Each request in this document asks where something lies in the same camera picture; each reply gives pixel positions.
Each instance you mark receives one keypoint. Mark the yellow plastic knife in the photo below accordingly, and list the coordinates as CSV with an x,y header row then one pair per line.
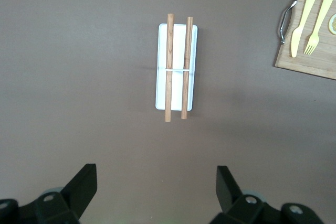
x,y
302,24

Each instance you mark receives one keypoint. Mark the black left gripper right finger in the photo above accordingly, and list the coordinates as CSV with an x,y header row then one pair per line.
x,y
236,205

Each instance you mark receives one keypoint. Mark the yellow plastic fork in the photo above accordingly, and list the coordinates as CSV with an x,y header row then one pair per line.
x,y
319,16

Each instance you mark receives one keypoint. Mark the lemon slice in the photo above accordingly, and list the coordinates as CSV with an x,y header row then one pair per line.
x,y
333,24

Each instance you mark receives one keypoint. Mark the brown table cover mat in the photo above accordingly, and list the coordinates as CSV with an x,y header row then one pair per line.
x,y
78,77

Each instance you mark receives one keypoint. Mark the wooden rod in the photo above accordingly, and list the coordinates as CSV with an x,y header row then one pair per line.
x,y
169,51
187,51

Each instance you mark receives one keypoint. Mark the white rack tray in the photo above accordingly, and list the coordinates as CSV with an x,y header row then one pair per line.
x,y
178,90

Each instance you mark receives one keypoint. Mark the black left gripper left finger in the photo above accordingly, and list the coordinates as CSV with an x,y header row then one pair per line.
x,y
65,203

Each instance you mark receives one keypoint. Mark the bamboo cutting board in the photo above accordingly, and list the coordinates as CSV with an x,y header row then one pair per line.
x,y
299,61

